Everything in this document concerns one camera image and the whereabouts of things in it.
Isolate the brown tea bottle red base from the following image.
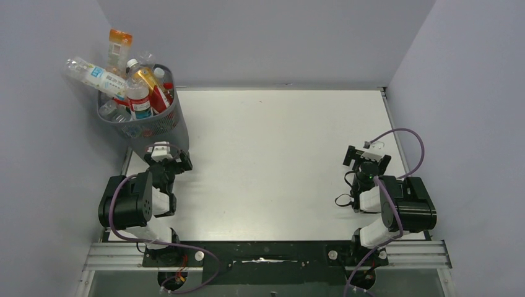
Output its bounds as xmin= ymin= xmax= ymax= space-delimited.
xmin=127 ymin=59 xmax=173 ymax=114

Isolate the clear bottle red teal label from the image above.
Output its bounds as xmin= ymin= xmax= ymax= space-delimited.
xmin=126 ymin=78 xmax=154 ymax=120

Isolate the clear bottle white blue label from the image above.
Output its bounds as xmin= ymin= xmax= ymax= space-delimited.
xmin=64 ymin=57 xmax=126 ymax=101

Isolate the clear unlabelled bottle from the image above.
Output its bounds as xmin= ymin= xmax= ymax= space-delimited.
xmin=137 ymin=51 xmax=156 ymax=67

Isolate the orange tinted bottle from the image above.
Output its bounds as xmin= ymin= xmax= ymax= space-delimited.
xmin=106 ymin=28 xmax=133 ymax=77

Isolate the clear bottle blue green label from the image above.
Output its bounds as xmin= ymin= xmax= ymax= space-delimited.
xmin=98 ymin=100 xmax=132 ymax=123

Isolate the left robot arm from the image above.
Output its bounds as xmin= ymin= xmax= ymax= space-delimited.
xmin=98 ymin=145 xmax=193 ymax=251

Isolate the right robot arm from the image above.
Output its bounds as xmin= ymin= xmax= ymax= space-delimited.
xmin=341 ymin=145 xmax=437 ymax=264

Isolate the grey mesh waste bin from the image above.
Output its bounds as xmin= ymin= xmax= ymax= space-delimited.
xmin=97 ymin=64 xmax=189 ymax=157

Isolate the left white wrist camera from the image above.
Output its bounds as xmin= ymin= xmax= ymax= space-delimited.
xmin=147 ymin=142 xmax=173 ymax=161

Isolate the aluminium frame rail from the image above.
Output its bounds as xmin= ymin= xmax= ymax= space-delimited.
xmin=84 ymin=241 xmax=452 ymax=272

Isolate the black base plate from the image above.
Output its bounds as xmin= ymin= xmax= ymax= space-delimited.
xmin=142 ymin=241 xmax=389 ymax=285

